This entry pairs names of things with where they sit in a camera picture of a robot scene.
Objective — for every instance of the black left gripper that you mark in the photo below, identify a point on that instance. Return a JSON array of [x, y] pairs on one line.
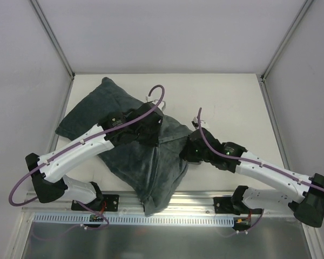
[[147, 135]]

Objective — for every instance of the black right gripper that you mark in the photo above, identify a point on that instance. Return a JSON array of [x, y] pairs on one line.
[[189, 155]]

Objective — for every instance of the grey zebra plush pillowcase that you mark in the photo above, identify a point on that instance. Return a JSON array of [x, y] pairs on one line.
[[153, 172]]

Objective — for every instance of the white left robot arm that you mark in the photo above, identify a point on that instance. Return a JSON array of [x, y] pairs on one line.
[[49, 177]]

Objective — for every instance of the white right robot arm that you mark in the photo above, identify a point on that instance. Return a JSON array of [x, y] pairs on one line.
[[300, 195]]

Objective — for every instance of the aluminium mounting rail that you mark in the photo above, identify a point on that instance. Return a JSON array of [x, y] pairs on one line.
[[181, 203]]

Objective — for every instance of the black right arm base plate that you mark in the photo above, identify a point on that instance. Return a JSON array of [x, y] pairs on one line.
[[224, 205]]

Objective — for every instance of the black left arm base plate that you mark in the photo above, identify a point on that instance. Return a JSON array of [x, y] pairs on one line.
[[108, 203]]

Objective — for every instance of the left aluminium frame post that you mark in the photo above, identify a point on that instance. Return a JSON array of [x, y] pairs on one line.
[[38, 10]]

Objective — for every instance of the aluminium frame post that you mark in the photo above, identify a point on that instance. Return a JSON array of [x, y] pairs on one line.
[[38, 10], [287, 37]]

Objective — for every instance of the right aluminium frame post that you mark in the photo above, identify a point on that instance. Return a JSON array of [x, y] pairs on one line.
[[287, 37]]

